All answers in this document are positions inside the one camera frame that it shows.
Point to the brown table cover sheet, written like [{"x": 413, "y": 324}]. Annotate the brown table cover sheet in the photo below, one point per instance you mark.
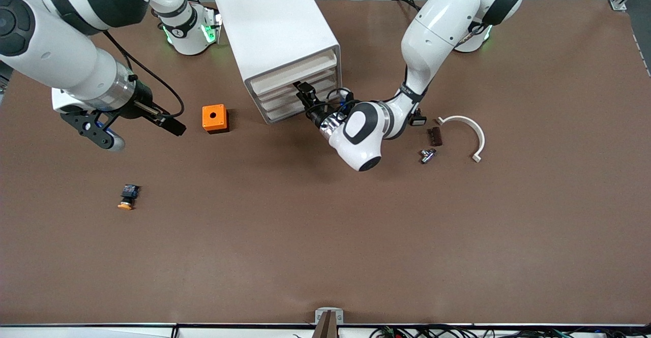
[{"x": 325, "y": 236}]

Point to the yellow push button switch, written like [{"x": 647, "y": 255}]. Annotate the yellow push button switch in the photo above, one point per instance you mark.
[{"x": 128, "y": 193}]

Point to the white curved plastic bracket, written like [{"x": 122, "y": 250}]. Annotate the white curved plastic bracket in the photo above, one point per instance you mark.
[{"x": 478, "y": 134}]

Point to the black switch with white face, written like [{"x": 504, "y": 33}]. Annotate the black switch with white face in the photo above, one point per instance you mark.
[{"x": 420, "y": 120}]

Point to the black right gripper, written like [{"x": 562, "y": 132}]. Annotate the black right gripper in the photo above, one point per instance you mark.
[{"x": 142, "y": 97}]

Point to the silver metal key switch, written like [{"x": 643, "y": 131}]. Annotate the silver metal key switch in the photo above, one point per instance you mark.
[{"x": 427, "y": 156}]

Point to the white plastic drawer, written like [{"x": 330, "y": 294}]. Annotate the white plastic drawer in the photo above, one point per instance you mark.
[
  {"x": 285, "y": 110},
  {"x": 279, "y": 99},
  {"x": 277, "y": 89},
  {"x": 279, "y": 77}
]

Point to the small brown block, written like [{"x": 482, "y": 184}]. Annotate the small brown block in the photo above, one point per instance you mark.
[{"x": 436, "y": 136}]

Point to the orange box with hole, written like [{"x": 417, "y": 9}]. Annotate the orange box with hole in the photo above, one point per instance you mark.
[{"x": 213, "y": 117}]

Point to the grey metal edge bracket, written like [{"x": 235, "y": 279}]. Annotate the grey metal edge bracket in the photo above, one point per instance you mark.
[{"x": 319, "y": 317}]

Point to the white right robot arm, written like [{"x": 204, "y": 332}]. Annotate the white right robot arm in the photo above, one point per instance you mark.
[{"x": 61, "y": 58}]

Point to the white drawer cabinet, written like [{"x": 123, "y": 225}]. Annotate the white drawer cabinet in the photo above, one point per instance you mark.
[{"x": 269, "y": 23}]

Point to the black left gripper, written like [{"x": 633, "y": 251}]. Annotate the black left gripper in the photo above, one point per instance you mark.
[{"x": 316, "y": 113}]

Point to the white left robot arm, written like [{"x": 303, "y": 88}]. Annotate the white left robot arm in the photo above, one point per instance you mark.
[{"x": 437, "y": 23}]

